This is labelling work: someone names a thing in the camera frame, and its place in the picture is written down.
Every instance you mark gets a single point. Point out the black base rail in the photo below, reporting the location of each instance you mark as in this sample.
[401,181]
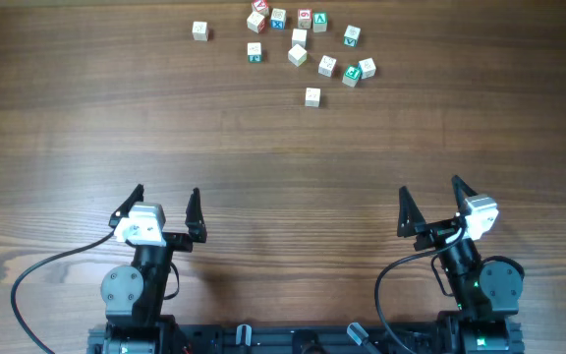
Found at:
[307,339]

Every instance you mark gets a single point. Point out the green side block left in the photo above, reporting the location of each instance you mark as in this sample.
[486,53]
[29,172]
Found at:
[254,52]

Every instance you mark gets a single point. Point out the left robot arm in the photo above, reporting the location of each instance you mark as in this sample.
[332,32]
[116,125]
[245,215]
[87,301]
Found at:
[134,294]

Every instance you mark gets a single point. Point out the blue edged wooden block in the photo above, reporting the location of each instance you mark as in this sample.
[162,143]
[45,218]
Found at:
[367,68]

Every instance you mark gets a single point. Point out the plain wooden block far left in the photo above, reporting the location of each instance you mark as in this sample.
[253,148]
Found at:
[200,31]

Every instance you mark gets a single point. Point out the plain wooden block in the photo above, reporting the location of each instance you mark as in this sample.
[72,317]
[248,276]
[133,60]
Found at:
[200,31]
[299,37]

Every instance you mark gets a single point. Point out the blue X block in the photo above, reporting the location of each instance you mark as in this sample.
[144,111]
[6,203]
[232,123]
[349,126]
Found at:
[278,18]

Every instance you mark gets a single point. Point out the blue P wooden block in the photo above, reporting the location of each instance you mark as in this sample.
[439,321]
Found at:
[297,55]

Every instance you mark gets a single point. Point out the green V block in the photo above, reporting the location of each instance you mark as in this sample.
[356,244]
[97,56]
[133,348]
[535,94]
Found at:
[351,36]

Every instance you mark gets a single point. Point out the wooden picture block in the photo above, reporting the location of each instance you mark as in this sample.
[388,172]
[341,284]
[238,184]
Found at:
[327,66]

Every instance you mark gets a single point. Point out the green E block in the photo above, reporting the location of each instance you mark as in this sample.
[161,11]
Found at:
[351,76]

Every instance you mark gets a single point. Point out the wooden block lowest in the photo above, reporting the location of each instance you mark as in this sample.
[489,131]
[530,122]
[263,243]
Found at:
[312,97]

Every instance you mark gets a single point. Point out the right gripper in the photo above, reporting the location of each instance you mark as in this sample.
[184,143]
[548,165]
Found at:
[440,232]

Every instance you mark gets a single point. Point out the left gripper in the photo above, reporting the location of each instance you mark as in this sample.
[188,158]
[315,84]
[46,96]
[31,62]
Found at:
[176,240]

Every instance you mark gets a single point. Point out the red 9 block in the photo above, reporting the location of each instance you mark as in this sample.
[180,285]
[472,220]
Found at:
[304,18]

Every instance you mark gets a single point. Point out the green A block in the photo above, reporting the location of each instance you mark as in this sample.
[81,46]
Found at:
[319,22]

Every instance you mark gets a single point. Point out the red letter block top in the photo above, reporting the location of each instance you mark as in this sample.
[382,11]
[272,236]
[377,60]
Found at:
[261,7]

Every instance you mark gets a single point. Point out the red edged wooden block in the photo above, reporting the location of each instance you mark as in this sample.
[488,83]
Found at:
[256,22]

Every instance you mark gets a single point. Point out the plain wooden block centre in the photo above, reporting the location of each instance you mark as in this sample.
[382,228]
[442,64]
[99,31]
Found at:
[299,37]

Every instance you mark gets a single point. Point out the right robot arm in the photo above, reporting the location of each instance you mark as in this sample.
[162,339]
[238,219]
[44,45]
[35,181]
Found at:
[486,290]

